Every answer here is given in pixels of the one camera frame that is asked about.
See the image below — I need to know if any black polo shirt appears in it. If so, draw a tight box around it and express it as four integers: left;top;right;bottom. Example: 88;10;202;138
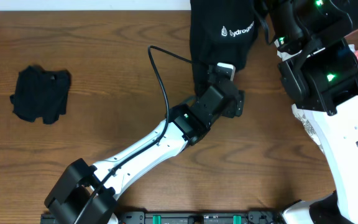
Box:
190;0;264;96

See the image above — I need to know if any white fern print garment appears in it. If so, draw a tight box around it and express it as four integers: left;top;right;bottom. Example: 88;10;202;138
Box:
291;104;324;154

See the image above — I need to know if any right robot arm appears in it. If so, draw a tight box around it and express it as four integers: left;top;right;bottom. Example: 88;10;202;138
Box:
264;0;358;223

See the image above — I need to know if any folded black garment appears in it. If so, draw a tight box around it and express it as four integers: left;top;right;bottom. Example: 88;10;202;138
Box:
9;65;71;124

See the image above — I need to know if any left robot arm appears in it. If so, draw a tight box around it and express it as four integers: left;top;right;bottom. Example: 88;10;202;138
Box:
44;74;245;224

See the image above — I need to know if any white crumpled garment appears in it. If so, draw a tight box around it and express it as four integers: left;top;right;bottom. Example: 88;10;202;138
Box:
274;39;292;61

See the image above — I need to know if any black mounting rail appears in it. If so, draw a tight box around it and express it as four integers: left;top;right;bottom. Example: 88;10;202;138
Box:
117;210;286;224

